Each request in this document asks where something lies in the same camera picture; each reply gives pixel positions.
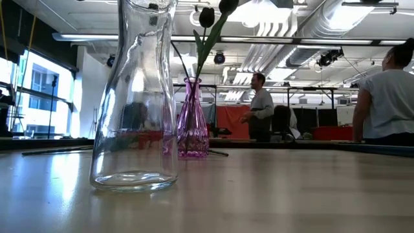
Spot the pink glass vase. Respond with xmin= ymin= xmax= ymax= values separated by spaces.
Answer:
xmin=176 ymin=76 xmax=210 ymax=159

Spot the clear glass vase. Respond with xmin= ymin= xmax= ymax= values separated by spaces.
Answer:
xmin=89 ymin=0 xmax=179 ymax=192

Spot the orange partition panel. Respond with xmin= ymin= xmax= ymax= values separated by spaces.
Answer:
xmin=216 ymin=105 xmax=250 ymax=140

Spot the person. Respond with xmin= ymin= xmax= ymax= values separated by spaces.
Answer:
xmin=351 ymin=38 xmax=414 ymax=146
xmin=239 ymin=72 xmax=276 ymax=143

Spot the red carnation bunch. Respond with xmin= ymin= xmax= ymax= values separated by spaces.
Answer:
xmin=108 ymin=129 xmax=162 ymax=152

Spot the black office chair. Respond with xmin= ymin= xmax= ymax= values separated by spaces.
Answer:
xmin=271 ymin=105 xmax=294 ymax=142

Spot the black partition panel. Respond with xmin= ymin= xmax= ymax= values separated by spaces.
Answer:
xmin=292 ymin=107 xmax=338 ymax=128

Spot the red box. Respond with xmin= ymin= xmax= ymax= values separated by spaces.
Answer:
xmin=312 ymin=126 xmax=354 ymax=142

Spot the black stage light cluster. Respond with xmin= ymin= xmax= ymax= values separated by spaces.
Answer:
xmin=316 ymin=47 xmax=345 ymax=68

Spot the white board with text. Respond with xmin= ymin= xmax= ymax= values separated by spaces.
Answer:
xmin=336 ymin=105 xmax=356 ymax=126

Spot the long ceiling light strip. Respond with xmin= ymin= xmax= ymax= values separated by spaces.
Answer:
xmin=51 ymin=32 xmax=408 ymax=46

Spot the black tripod stand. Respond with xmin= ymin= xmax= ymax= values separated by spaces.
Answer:
xmin=47 ymin=74 xmax=58 ymax=139

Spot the black equipment rack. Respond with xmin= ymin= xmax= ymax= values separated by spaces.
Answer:
xmin=0 ymin=93 xmax=17 ymax=139

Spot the white hanging ring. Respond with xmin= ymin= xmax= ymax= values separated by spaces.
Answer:
xmin=189 ymin=9 xmax=201 ymax=27

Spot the yellow cable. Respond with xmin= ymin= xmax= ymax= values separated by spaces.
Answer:
xmin=0 ymin=0 xmax=8 ymax=62

